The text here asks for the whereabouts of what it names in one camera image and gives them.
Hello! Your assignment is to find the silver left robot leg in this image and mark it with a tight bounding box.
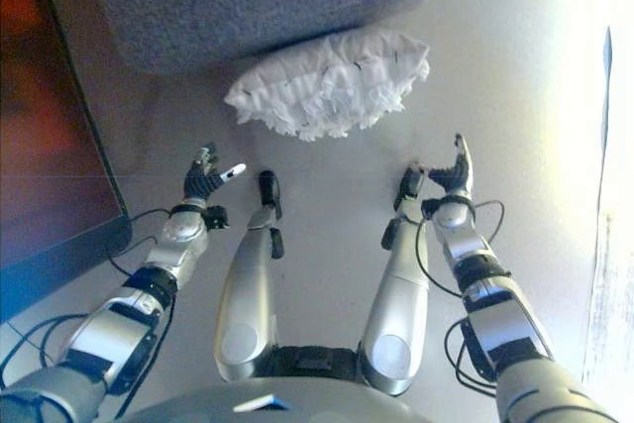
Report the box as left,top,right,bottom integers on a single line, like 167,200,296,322
213,169,284,383

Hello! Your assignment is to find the white fringed cushion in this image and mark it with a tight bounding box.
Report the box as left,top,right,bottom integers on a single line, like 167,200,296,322
223,29,431,143

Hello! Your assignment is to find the silver robot leg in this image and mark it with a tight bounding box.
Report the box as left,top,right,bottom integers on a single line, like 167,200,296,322
213,169,284,383
357,160,433,397

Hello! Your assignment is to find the silver right robot leg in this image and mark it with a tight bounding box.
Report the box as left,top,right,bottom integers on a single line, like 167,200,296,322
357,160,433,397

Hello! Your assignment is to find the silver robot torso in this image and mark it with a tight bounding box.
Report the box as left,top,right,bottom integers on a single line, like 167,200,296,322
116,343,437,423

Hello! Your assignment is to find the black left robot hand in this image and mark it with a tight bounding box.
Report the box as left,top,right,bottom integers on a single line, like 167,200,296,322
182,143,248,209

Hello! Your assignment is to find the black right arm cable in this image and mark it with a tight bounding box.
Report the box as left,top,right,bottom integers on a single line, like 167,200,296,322
414,199,507,400

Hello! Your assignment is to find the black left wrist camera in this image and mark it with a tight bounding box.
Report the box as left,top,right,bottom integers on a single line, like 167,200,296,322
205,204,231,231

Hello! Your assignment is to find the large flat television screen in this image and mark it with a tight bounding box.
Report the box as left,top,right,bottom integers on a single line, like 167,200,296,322
0,0,133,325

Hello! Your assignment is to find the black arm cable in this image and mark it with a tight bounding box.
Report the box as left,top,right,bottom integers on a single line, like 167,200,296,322
414,199,507,400
106,208,172,278

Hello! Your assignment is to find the black floor cable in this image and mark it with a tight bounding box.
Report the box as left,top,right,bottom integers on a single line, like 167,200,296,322
0,313,100,389

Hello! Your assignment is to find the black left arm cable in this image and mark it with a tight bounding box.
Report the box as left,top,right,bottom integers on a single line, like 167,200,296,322
106,208,172,278

